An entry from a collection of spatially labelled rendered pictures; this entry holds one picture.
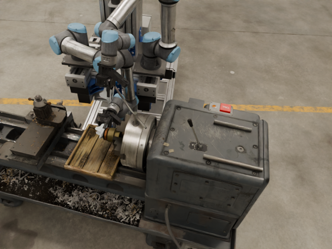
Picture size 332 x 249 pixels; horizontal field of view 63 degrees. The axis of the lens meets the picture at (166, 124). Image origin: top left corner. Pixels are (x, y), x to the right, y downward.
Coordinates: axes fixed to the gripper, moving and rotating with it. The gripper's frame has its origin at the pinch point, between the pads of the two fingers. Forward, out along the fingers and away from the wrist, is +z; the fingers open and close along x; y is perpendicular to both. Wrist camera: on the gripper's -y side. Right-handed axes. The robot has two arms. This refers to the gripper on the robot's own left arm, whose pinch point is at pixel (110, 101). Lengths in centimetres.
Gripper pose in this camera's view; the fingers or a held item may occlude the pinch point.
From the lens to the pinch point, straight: 145.9
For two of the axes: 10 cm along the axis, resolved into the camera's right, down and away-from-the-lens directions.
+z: -1.5, 8.8, 4.6
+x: -1.9, 4.3, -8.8
